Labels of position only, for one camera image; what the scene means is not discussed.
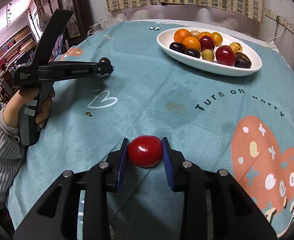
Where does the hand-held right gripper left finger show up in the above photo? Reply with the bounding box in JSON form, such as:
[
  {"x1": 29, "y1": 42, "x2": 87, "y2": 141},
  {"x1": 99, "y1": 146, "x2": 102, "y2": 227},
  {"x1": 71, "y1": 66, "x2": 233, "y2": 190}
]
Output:
[{"x1": 13, "y1": 137, "x2": 130, "y2": 240}]

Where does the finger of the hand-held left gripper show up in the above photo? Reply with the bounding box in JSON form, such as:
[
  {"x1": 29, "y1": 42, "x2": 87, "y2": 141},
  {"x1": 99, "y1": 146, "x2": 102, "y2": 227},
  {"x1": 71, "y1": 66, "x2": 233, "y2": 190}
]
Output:
[{"x1": 95, "y1": 59, "x2": 114, "y2": 77}]

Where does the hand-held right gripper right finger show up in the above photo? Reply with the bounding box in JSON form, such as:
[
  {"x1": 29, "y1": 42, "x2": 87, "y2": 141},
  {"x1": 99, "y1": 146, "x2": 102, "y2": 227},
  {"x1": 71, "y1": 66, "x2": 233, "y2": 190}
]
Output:
[{"x1": 161, "y1": 137, "x2": 277, "y2": 240}]

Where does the oval red tomato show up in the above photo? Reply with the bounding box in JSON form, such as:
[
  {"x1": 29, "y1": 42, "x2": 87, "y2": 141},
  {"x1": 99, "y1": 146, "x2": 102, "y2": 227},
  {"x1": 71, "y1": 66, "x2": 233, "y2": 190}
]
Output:
[{"x1": 127, "y1": 135, "x2": 163, "y2": 168}]

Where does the dark purple plum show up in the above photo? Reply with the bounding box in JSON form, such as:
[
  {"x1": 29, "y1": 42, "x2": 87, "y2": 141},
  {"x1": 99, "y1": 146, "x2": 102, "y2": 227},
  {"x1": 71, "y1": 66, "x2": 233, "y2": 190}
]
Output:
[
  {"x1": 184, "y1": 48, "x2": 201, "y2": 59},
  {"x1": 169, "y1": 42, "x2": 187, "y2": 54}
]

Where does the small green grape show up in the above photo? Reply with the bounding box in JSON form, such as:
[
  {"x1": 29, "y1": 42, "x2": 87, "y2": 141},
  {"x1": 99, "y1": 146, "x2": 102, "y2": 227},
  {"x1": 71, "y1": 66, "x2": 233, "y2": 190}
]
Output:
[{"x1": 201, "y1": 49, "x2": 215, "y2": 62}]

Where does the small red plum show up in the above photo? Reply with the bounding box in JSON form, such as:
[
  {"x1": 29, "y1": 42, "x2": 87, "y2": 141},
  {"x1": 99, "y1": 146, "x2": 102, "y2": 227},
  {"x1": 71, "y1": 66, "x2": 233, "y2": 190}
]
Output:
[{"x1": 199, "y1": 35, "x2": 215, "y2": 52}]

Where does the dark brown wrinkled passion fruit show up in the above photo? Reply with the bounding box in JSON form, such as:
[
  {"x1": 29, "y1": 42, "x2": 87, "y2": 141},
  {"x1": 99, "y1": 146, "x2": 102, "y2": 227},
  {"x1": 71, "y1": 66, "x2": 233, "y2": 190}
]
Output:
[{"x1": 234, "y1": 52, "x2": 252, "y2": 69}]

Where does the white oval plate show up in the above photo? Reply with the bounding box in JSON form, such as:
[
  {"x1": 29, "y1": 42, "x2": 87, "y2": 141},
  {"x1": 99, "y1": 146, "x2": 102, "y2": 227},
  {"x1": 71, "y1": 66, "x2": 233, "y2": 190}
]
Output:
[{"x1": 156, "y1": 27, "x2": 263, "y2": 77}]

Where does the person's left hand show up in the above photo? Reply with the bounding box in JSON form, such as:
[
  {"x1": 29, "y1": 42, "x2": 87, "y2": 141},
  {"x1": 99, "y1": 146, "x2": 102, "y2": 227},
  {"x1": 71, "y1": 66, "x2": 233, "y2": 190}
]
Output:
[{"x1": 3, "y1": 87, "x2": 56, "y2": 130}]

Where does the clear plastic bag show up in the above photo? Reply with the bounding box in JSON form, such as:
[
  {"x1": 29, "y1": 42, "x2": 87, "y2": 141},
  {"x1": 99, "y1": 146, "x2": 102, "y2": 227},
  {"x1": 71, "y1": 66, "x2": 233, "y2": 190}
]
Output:
[{"x1": 87, "y1": 15, "x2": 127, "y2": 37}]

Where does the teal printed tablecloth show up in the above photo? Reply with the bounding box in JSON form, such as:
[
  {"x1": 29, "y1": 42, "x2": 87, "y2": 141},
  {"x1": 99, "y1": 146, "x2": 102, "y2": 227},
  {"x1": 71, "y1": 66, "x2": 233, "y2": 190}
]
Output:
[{"x1": 8, "y1": 19, "x2": 294, "y2": 238}]

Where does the standing fan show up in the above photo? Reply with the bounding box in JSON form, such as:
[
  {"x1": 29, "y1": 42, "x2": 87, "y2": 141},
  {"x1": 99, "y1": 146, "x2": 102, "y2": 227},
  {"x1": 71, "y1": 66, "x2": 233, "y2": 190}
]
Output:
[{"x1": 37, "y1": 13, "x2": 51, "y2": 30}]

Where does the bookshelf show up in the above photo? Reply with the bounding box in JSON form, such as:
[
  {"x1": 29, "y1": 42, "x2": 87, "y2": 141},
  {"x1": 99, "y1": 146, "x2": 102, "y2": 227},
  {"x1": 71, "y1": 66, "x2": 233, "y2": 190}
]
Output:
[{"x1": 0, "y1": 25, "x2": 38, "y2": 100}]

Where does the dark framed picture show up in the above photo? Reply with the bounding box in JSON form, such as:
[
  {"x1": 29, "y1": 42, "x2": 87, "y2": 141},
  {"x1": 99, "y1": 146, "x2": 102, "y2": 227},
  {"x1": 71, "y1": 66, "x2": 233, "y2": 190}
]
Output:
[{"x1": 55, "y1": 0, "x2": 92, "y2": 45}]

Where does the small yellow-orange round fruit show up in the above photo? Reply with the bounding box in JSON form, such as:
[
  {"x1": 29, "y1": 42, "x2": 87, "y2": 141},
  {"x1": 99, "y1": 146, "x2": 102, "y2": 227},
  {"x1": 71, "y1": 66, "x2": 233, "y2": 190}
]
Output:
[{"x1": 211, "y1": 32, "x2": 223, "y2": 46}]

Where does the large red plum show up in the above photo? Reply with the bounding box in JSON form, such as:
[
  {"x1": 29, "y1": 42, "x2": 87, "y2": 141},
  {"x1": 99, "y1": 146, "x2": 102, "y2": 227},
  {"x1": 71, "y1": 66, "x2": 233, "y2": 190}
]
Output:
[{"x1": 215, "y1": 45, "x2": 236, "y2": 67}]

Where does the spotted yellow round fruit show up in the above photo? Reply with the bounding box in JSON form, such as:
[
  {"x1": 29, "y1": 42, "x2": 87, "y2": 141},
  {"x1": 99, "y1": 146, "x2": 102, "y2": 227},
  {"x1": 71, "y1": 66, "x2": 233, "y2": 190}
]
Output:
[{"x1": 229, "y1": 42, "x2": 243, "y2": 54}]

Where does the white cable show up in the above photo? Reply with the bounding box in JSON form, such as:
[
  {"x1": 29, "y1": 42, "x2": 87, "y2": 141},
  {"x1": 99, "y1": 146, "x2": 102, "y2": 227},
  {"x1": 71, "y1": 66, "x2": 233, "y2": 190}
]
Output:
[{"x1": 265, "y1": 26, "x2": 287, "y2": 43}]

